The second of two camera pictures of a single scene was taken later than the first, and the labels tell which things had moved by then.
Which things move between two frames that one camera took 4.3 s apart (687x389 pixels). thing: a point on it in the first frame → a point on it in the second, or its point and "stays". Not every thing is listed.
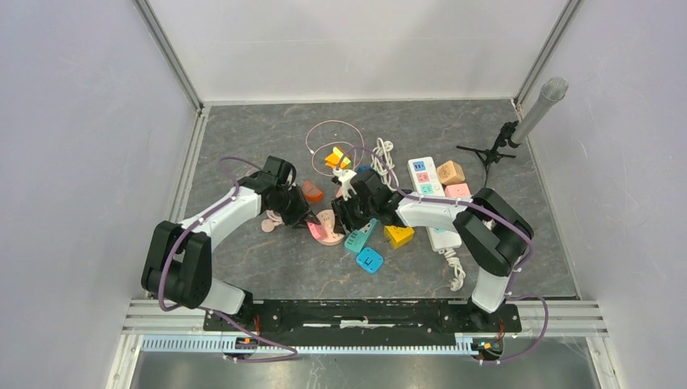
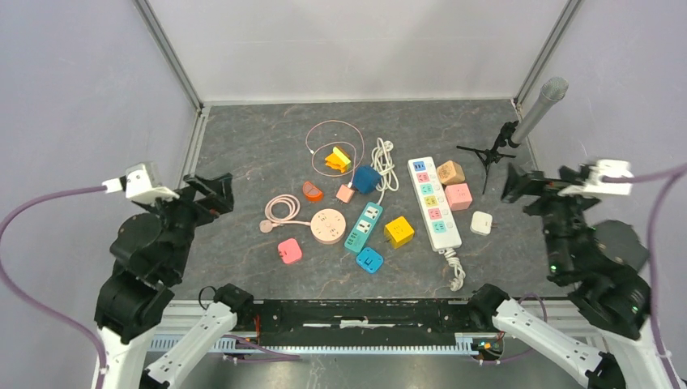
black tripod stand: [489, 156] stays
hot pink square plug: [317, 230] → [289, 250]
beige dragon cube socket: [450, 173] stays
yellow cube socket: [398, 236] stays
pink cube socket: [458, 190] stays
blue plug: [369, 259] stays
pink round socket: [324, 232] stays
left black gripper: [303, 212] → [221, 186]
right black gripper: [341, 210] → [518, 181]
